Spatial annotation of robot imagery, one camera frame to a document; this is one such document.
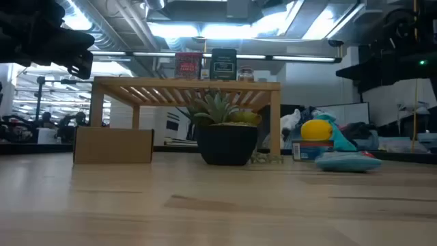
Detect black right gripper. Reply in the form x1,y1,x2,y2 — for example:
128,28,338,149
336,44,437,94

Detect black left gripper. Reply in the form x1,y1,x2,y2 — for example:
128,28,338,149
0,0,96,80

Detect brown cardboard box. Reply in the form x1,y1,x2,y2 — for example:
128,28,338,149
72,126,155,165

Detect wooden slatted shelf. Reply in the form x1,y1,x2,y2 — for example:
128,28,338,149
89,75,282,156

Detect red-lid smoked paprika tin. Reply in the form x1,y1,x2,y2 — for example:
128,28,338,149
174,52,203,81

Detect dark green tea tin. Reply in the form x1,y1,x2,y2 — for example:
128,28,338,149
209,48,238,81

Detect long ceiling light bar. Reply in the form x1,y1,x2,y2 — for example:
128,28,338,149
90,50,343,64

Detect blue denim cloth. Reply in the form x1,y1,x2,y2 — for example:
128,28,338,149
337,121,380,151

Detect person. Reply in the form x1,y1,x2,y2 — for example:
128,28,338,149
40,111,53,129
73,111,89,128

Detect turquoise cloth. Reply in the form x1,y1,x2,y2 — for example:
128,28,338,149
312,111,358,152

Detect yellow lemon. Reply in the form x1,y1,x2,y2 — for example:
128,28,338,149
300,119,334,141

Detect white cloth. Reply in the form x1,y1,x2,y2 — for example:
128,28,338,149
279,108,302,141

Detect blue-label tin can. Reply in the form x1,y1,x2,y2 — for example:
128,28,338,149
292,139,335,162

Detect blue snack packet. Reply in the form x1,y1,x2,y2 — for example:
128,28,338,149
314,150,382,173

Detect succulents in black pot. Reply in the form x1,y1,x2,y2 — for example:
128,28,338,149
175,89,284,167

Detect black aluminium rig frame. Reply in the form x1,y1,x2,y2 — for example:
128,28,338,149
0,142,437,165

